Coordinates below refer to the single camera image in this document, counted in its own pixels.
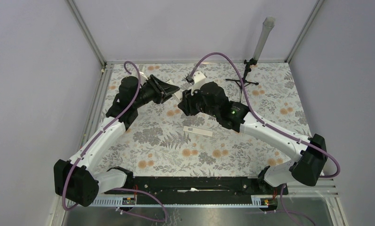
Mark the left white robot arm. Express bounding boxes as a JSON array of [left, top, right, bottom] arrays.
[[54, 75, 180, 210]]

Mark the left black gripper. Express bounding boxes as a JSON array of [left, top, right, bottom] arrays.
[[133, 75, 179, 108]]

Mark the grey tube on tripod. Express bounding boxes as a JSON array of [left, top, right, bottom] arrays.
[[252, 16, 276, 64]]

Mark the floral patterned table mat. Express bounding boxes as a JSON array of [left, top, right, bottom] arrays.
[[95, 63, 311, 177]]

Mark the black mini tripod stand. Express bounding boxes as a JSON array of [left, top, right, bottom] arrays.
[[225, 58, 259, 102]]

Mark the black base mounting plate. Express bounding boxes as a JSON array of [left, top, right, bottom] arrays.
[[106, 176, 288, 199]]

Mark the slotted cable duct rail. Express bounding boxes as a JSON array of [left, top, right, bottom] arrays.
[[92, 195, 271, 209]]

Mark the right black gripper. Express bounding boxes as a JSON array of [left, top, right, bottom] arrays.
[[177, 84, 219, 118]]

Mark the white remote battery cover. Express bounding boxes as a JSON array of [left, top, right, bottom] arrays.
[[183, 126, 213, 137]]

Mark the white remote control body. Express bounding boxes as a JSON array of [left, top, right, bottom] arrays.
[[172, 90, 183, 102]]

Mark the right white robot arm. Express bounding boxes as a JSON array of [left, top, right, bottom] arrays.
[[178, 82, 327, 194]]

